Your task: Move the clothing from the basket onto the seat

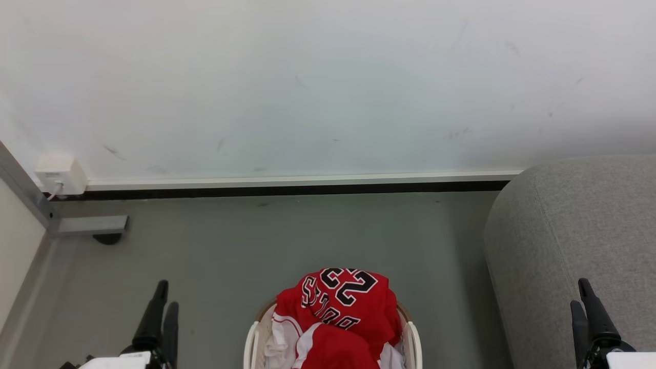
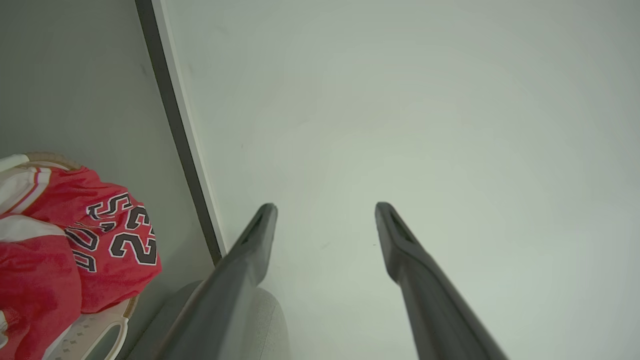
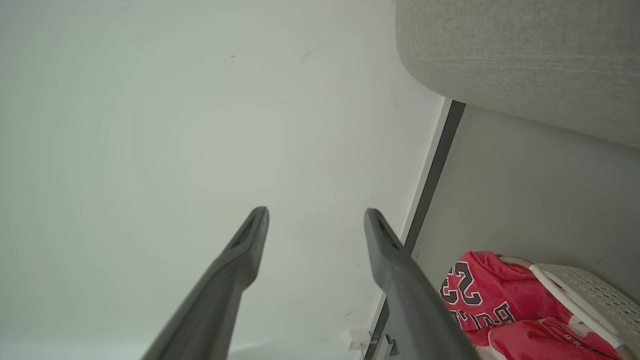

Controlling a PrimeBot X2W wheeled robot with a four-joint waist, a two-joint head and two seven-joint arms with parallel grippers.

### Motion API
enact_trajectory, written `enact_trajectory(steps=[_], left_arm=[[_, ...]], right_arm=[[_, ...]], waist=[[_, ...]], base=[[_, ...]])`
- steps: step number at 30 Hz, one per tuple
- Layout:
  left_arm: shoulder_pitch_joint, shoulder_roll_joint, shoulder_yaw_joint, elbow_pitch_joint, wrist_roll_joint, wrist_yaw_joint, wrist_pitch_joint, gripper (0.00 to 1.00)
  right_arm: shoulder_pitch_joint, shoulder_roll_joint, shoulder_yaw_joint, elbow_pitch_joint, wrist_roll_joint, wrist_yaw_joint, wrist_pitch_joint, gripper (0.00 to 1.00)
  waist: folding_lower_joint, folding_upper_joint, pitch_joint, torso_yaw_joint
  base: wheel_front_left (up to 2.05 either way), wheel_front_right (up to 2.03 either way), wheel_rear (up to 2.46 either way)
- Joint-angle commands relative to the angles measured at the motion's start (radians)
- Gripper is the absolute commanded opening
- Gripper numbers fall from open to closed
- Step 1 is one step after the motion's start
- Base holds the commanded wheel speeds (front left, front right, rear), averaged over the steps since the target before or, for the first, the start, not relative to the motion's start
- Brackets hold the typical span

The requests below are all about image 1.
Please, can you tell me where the grey fabric sofa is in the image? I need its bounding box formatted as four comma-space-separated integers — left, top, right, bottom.
483, 155, 656, 369

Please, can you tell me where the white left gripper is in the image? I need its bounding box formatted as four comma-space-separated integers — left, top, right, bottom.
59, 280, 179, 369

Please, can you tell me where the white wall socket box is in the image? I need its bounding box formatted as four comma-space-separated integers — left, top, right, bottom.
34, 155, 89, 196

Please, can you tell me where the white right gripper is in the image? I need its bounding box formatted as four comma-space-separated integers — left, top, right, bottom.
570, 278, 656, 369

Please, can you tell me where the red basketball jersey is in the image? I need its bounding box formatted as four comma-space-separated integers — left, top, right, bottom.
274, 268, 403, 369

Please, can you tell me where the white wall cable trunking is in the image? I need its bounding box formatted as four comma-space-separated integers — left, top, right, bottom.
85, 170, 525, 192

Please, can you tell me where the white garment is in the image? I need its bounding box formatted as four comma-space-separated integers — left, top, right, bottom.
263, 313, 407, 369

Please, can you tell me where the cream plastic laundry basket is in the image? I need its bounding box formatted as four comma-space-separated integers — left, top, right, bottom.
243, 299, 424, 369

